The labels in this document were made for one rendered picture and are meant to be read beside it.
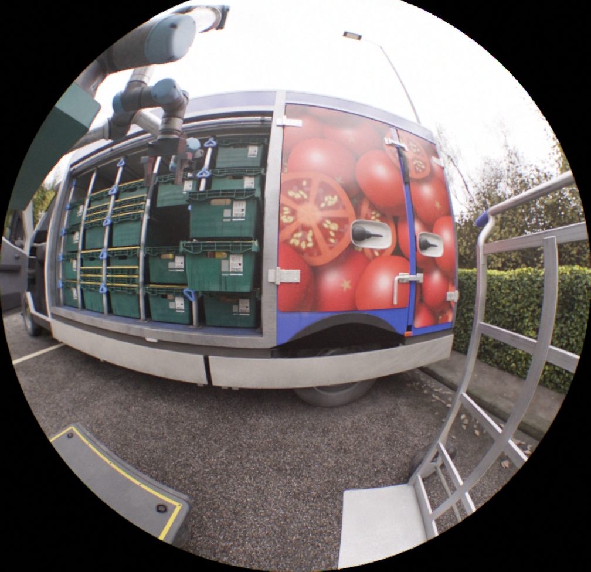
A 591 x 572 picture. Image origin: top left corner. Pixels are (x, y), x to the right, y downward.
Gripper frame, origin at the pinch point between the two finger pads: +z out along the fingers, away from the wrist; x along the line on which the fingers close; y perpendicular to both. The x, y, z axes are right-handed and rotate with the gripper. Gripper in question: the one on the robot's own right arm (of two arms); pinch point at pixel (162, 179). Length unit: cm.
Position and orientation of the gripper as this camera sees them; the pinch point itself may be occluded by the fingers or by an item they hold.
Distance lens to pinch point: 70.1
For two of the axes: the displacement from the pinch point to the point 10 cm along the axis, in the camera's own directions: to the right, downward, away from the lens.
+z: -1.7, 9.0, 4.0
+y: 0.3, 4.1, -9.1
